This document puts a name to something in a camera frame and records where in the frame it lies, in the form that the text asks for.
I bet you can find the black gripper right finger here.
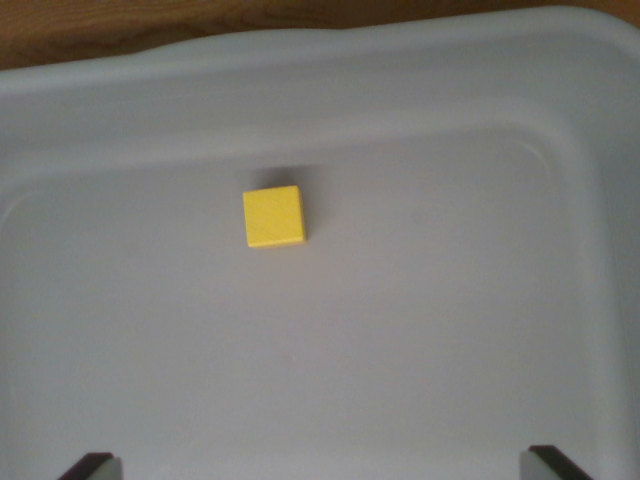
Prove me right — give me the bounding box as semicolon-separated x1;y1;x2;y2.
519;444;596;480

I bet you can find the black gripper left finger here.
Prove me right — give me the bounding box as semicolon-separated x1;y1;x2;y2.
56;451;124;480

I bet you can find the yellow wooden cube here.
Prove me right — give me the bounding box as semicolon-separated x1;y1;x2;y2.
242;185;308;249

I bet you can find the white plastic bin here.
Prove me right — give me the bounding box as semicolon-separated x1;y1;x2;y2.
0;4;640;480

